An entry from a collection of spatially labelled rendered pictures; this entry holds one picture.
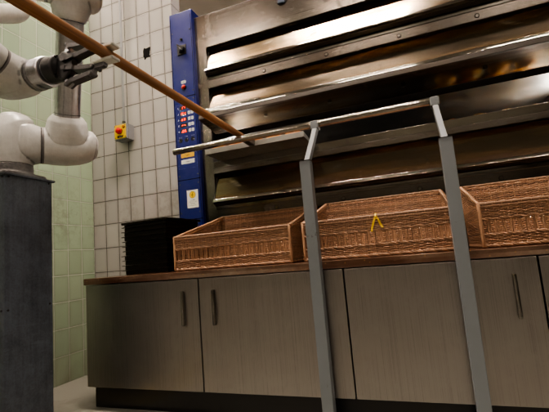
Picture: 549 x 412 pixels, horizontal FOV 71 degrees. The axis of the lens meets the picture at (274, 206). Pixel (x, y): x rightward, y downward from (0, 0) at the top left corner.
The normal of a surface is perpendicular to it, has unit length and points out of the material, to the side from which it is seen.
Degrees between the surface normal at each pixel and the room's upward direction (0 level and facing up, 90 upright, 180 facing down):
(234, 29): 90
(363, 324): 90
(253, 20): 90
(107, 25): 90
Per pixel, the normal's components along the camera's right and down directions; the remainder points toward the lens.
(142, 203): -0.35, -0.09
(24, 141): 0.59, -0.14
